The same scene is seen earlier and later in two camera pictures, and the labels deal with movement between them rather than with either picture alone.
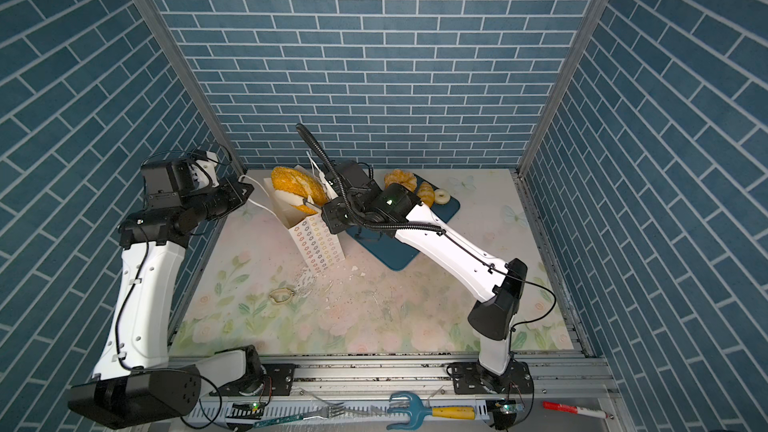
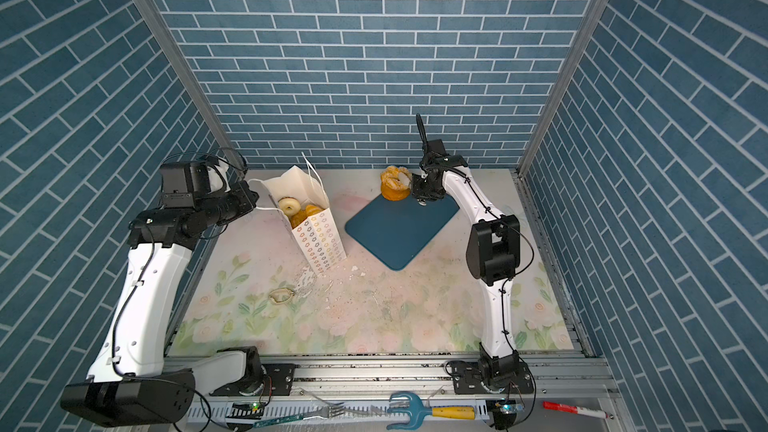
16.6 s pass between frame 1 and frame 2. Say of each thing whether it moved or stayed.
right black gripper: moved
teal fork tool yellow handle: stayed
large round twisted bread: stayed
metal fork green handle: stayed
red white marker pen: stayed
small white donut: moved
